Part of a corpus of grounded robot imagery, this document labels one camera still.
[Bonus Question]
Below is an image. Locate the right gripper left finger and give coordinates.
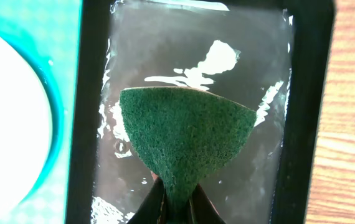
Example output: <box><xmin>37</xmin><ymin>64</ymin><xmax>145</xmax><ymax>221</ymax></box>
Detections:
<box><xmin>128</xmin><ymin>177</ymin><xmax>167</xmax><ymax>224</ymax></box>

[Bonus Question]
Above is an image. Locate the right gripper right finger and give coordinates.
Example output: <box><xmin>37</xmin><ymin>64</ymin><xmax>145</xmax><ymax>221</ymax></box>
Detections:
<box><xmin>189</xmin><ymin>184</ymin><xmax>225</xmax><ymax>224</ymax></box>

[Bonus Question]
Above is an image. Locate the green scrub sponge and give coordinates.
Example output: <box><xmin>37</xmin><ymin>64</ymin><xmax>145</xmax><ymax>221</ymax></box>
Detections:
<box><xmin>120</xmin><ymin>86</ymin><xmax>256</xmax><ymax>223</ymax></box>

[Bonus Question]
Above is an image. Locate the white plate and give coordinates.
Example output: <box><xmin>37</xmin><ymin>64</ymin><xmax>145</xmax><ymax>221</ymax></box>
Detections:
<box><xmin>0</xmin><ymin>38</ymin><xmax>52</xmax><ymax>218</ymax></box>

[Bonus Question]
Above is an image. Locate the black water tray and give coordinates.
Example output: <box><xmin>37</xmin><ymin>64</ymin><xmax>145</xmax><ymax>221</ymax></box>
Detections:
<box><xmin>66</xmin><ymin>1</ymin><xmax>336</xmax><ymax>223</ymax></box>

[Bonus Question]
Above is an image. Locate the teal plastic tray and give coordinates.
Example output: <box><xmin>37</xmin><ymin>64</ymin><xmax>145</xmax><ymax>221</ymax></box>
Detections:
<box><xmin>0</xmin><ymin>0</ymin><xmax>83</xmax><ymax>224</ymax></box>

